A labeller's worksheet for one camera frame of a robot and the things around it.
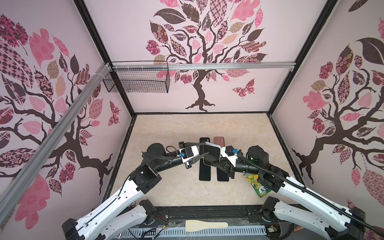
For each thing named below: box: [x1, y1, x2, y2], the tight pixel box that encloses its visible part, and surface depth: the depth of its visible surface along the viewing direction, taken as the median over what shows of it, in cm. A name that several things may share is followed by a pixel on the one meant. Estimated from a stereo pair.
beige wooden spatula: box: [185, 219, 229, 232], surface depth 73 cm
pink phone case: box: [213, 136, 225, 147], surface depth 106 cm
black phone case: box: [199, 137, 210, 143], surface depth 106 cm
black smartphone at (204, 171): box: [199, 158, 211, 181], surface depth 90 cm
